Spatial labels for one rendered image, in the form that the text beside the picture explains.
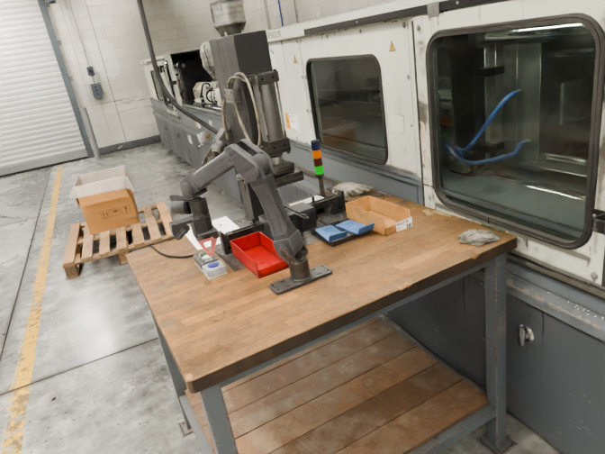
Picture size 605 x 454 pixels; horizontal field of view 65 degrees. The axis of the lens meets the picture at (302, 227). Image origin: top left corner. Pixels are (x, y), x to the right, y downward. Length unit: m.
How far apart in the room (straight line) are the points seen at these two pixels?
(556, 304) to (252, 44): 1.34
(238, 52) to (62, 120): 9.18
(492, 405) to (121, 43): 9.94
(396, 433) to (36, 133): 9.80
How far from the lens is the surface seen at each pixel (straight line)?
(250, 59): 1.81
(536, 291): 1.79
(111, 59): 10.88
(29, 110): 10.86
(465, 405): 2.04
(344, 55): 2.50
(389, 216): 1.89
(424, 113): 1.94
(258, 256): 1.72
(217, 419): 1.33
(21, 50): 10.84
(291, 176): 1.80
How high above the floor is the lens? 1.60
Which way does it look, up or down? 21 degrees down
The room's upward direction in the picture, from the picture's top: 9 degrees counter-clockwise
